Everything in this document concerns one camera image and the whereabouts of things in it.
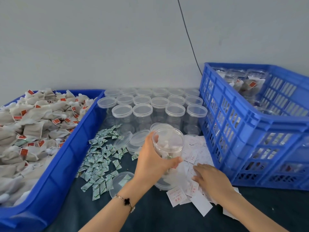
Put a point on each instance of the person's left hand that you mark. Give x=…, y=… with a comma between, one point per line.
x=152, y=166

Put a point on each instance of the person's right hand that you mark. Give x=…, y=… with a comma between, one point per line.
x=215, y=183

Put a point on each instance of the clear jar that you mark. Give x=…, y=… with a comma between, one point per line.
x=169, y=140

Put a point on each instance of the pile of white label papers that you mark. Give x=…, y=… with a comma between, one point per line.
x=193, y=152

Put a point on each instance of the pile of green desiccant packets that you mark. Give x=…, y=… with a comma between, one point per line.
x=99, y=161

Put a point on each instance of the group of lidded jars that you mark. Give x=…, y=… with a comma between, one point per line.
x=145, y=111

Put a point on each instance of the blue slatted crate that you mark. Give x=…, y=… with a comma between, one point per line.
x=251, y=137

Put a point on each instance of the pile of tea bags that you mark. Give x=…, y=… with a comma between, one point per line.
x=38, y=137

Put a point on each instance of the person's left forearm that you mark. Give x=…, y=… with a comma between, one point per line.
x=111, y=215

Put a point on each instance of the person's right forearm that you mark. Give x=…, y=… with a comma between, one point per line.
x=251, y=217

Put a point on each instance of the blue plastic tray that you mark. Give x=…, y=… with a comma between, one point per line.
x=62, y=181

